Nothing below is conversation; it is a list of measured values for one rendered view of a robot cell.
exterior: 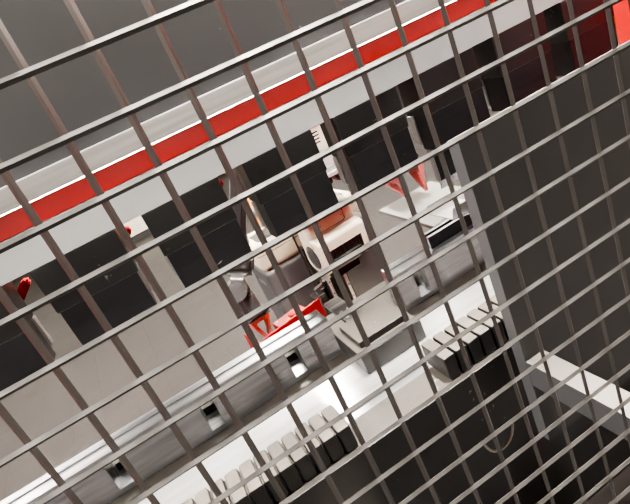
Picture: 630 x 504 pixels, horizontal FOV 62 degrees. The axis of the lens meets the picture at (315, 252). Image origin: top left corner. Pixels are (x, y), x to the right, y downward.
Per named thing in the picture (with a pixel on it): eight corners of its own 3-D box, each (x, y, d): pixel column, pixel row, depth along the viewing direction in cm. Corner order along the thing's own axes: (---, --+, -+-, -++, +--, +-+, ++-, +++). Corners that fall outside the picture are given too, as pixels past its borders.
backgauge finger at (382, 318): (357, 293, 111) (348, 273, 109) (427, 337, 88) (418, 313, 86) (309, 322, 108) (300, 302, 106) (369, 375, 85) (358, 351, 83)
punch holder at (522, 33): (531, 86, 127) (515, 18, 121) (559, 84, 119) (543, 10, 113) (484, 112, 123) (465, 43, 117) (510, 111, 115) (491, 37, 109)
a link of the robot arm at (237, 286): (254, 255, 153) (224, 254, 152) (254, 259, 141) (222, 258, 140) (253, 295, 154) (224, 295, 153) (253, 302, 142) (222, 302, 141)
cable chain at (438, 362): (600, 246, 88) (596, 225, 87) (633, 254, 83) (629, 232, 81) (427, 364, 79) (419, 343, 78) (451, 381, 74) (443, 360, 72)
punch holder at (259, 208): (325, 200, 112) (295, 128, 106) (342, 205, 105) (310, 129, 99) (265, 233, 109) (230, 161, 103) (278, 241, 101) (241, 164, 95)
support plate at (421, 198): (430, 184, 150) (429, 181, 149) (493, 194, 126) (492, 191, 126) (379, 213, 145) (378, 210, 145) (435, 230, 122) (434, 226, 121)
